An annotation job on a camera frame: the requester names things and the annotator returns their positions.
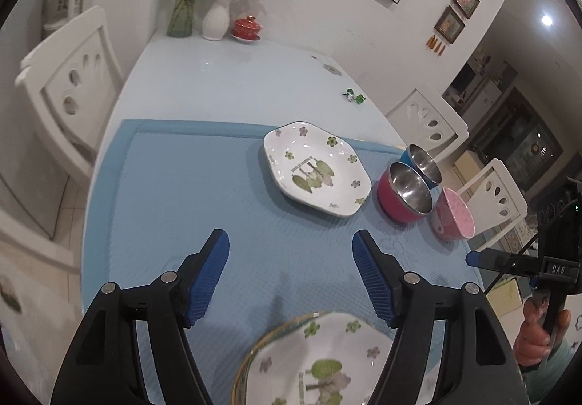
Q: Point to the red steel bowl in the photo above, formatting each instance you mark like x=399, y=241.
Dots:
x=403, y=194

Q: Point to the white chair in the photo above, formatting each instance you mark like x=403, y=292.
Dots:
x=70, y=83
x=495, y=201
x=427, y=120

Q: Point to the gold rimmed blue plate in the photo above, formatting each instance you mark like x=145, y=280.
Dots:
x=282, y=363

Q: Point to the pink cartoon bowl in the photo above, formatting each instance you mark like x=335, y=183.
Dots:
x=451, y=219

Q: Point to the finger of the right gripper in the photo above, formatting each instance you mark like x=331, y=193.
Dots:
x=503, y=262

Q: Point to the light blue table mat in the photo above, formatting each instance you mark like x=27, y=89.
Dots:
x=164, y=186

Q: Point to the white chair far left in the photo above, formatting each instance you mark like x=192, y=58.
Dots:
x=70, y=83

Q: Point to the floral octagonal plate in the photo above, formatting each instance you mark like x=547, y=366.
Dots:
x=317, y=168
x=318, y=363

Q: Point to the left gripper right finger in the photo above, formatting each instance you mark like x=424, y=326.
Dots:
x=455, y=327

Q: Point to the blue steel bowl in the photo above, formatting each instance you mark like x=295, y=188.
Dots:
x=420, y=161

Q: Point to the small green toy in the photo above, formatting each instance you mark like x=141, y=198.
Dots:
x=353, y=98

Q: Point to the white chair far right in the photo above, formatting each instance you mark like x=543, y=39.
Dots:
x=427, y=120

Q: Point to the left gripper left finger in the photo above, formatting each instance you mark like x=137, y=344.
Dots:
x=103, y=363

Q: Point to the small framed picture lower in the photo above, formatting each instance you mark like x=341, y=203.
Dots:
x=450, y=25

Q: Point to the right hand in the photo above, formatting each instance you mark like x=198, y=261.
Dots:
x=533, y=343

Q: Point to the white chair near right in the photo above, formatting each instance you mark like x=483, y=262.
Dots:
x=495, y=201

